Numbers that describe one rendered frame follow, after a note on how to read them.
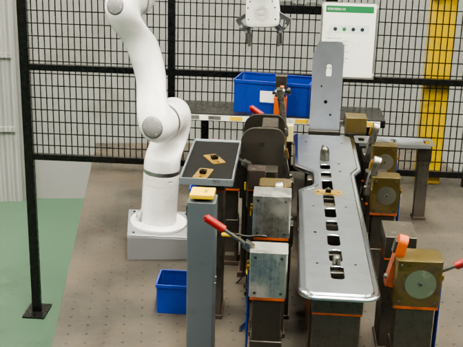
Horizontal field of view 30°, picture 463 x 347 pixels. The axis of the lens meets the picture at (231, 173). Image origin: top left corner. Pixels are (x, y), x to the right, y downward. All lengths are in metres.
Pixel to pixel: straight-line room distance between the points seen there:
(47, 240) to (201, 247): 2.81
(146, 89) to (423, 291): 1.14
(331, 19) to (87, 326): 1.68
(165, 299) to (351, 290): 0.69
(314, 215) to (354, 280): 0.43
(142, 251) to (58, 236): 2.11
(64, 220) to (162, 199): 2.36
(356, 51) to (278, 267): 1.67
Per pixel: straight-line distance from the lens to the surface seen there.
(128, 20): 2.70
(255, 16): 2.63
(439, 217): 3.38
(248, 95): 3.41
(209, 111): 3.43
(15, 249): 4.81
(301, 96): 3.37
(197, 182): 2.20
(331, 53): 3.27
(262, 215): 2.27
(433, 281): 2.08
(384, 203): 2.69
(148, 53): 2.75
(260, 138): 2.60
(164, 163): 2.80
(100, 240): 3.04
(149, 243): 2.85
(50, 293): 4.28
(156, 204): 2.85
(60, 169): 5.47
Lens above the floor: 1.86
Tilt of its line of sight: 18 degrees down
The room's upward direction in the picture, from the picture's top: 1 degrees clockwise
